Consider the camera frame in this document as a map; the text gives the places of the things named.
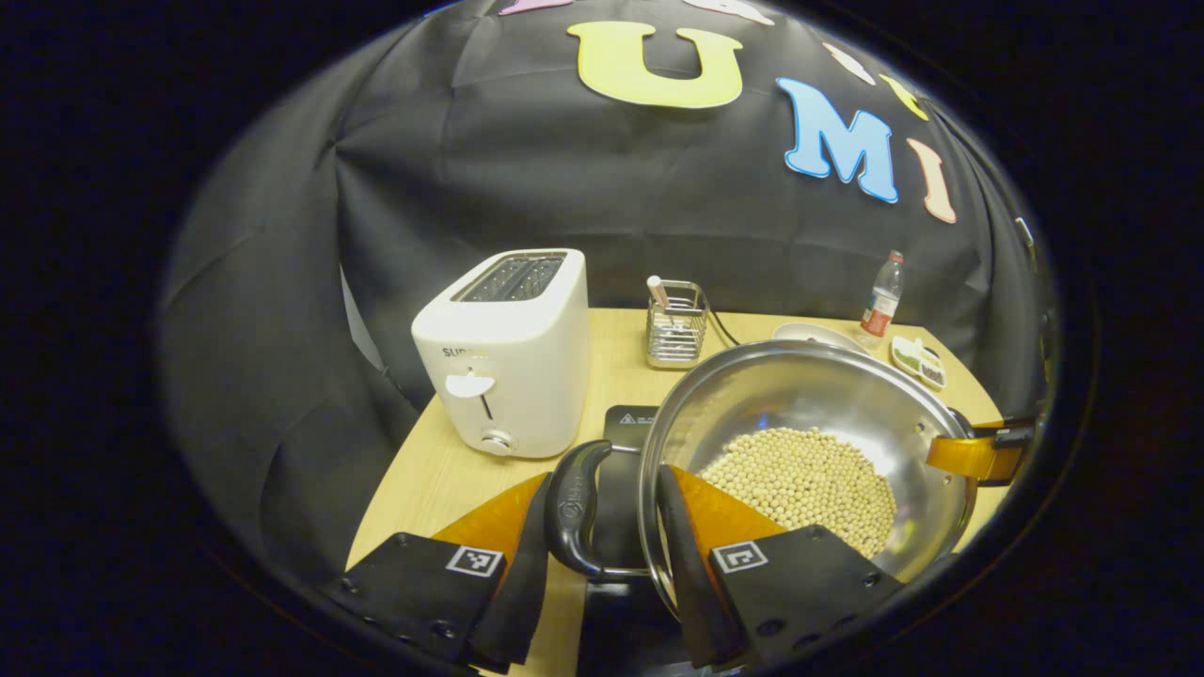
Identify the white toaster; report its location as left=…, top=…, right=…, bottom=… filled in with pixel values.
left=411, top=248, right=591, bottom=460

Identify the pile of soybeans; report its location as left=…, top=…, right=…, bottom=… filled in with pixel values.
left=701, top=426, right=897, bottom=559

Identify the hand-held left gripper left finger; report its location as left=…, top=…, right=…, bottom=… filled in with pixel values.
left=339, top=470, right=556, bottom=673

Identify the white divided dish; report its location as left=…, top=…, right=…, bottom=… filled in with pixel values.
left=889, top=335, right=947, bottom=390

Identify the black backdrop cloth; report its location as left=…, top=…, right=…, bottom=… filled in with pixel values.
left=155, top=0, right=1054, bottom=584

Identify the stainless steel pot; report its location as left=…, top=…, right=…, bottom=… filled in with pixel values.
left=544, top=339, right=989, bottom=622

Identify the white oval plate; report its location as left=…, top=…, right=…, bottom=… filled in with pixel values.
left=772, top=323, right=871, bottom=356

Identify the clear plastic water bottle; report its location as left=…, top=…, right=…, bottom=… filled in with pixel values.
left=860, top=250, right=905, bottom=339

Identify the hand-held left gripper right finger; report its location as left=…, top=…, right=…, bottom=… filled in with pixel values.
left=656, top=464, right=906, bottom=670

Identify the black induction cooktop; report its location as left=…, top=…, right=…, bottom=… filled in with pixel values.
left=574, top=404, right=716, bottom=677

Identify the black power cable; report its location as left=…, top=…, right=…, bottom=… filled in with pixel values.
left=704, top=306, right=744, bottom=349

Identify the metal wire basket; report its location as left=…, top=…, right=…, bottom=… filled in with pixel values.
left=645, top=279, right=709, bottom=370

